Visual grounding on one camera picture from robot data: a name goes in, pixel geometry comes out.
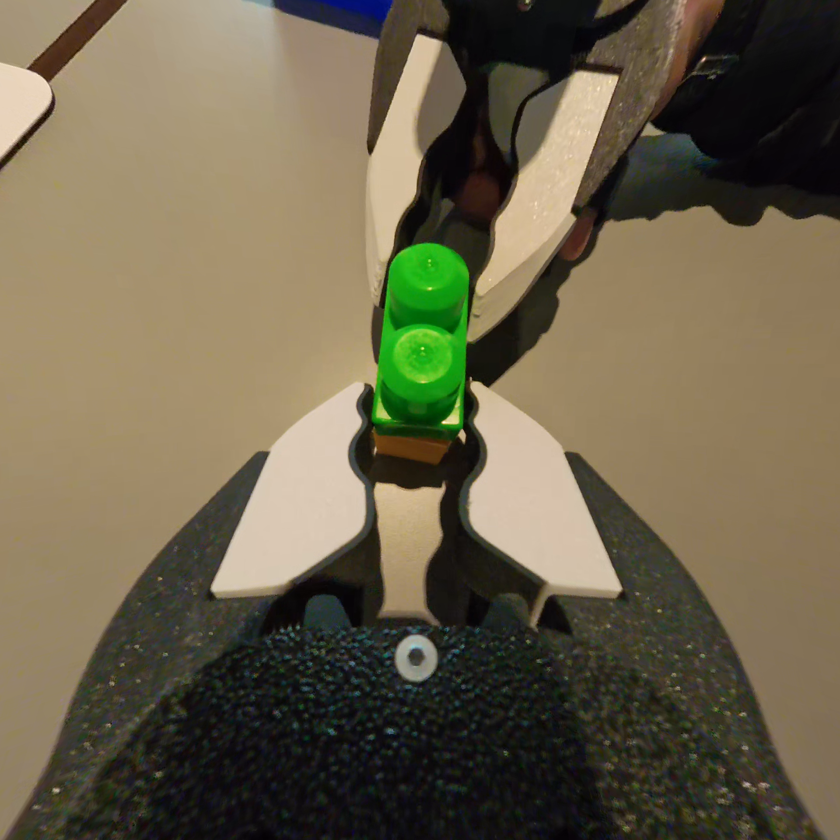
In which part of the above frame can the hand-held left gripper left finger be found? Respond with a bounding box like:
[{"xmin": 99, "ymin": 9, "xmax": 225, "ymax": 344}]
[{"xmin": 209, "ymin": 382, "xmax": 383, "ymax": 624}]

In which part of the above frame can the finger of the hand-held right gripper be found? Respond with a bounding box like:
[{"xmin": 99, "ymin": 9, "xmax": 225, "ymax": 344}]
[
  {"xmin": 472, "ymin": 64, "xmax": 624, "ymax": 345},
  {"xmin": 364, "ymin": 29, "xmax": 469, "ymax": 311}
]

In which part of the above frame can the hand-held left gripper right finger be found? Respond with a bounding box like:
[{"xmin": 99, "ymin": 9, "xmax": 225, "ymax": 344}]
[{"xmin": 459, "ymin": 378, "xmax": 624, "ymax": 627}]

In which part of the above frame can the yellow building block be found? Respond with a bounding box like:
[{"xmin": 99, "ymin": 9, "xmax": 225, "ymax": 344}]
[{"xmin": 371, "ymin": 430, "xmax": 455, "ymax": 465}]

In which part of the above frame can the blue plastic bin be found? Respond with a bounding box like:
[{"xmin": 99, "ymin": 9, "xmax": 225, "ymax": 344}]
[{"xmin": 276, "ymin": 0, "xmax": 398, "ymax": 21}]

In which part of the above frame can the green building block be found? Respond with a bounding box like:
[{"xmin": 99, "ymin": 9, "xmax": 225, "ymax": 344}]
[{"xmin": 369, "ymin": 241, "xmax": 475, "ymax": 445}]

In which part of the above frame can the person's right forearm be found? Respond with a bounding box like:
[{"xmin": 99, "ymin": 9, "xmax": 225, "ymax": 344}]
[{"xmin": 650, "ymin": 0, "xmax": 840, "ymax": 198}]

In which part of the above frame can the person's right hand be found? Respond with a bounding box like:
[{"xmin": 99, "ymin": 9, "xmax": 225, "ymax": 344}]
[{"xmin": 561, "ymin": 0, "xmax": 731, "ymax": 261}]

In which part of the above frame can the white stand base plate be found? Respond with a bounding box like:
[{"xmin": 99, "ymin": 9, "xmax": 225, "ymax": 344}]
[{"xmin": 0, "ymin": 62, "xmax": 55, "ymax": 165}]

